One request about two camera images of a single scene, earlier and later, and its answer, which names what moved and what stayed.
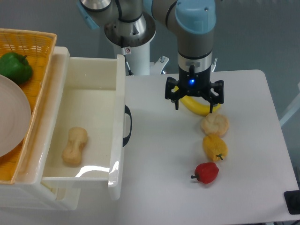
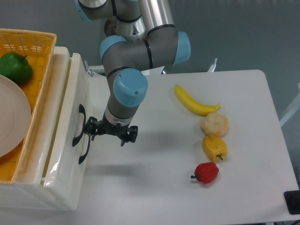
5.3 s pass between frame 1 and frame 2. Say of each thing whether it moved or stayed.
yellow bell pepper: stayed
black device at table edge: stayed
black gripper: moved
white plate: stayed
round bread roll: stayed
